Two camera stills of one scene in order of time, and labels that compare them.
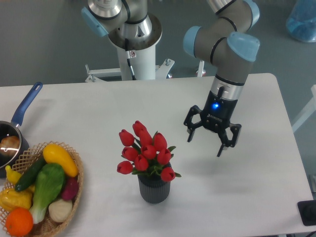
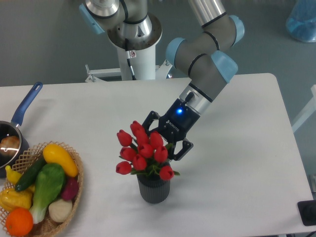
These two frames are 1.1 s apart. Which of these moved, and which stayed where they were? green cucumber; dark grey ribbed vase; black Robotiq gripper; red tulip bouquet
Moved: black Robotiq gripper
Stayed: dark grey ribbed vase; red tulip bouquet; green cucumber
